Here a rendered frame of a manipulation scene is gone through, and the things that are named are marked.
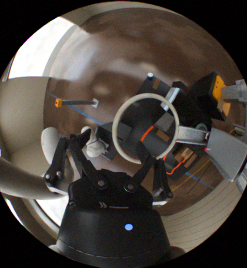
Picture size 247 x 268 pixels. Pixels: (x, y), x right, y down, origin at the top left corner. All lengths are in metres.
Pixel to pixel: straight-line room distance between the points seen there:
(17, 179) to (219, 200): 5.63
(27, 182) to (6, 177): 0.04
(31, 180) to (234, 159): 0.78
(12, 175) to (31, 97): 6.19
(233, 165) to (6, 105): 7.10
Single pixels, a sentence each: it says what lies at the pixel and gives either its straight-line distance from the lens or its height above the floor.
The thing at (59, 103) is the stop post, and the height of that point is 1.06.
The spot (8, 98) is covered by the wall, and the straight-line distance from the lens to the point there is 6.36.
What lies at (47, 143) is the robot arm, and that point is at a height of 1.57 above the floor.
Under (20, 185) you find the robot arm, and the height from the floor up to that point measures 1.73.
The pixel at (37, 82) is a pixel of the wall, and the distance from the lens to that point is 6.23.
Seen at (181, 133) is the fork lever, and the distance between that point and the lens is 0.67.
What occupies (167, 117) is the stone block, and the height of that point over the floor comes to 0.78.
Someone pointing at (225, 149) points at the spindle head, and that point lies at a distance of 0.68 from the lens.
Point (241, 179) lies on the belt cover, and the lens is 0.60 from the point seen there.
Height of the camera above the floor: 1.67
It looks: 64 degrees down
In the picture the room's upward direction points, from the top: 133 degrees counter-clockwise
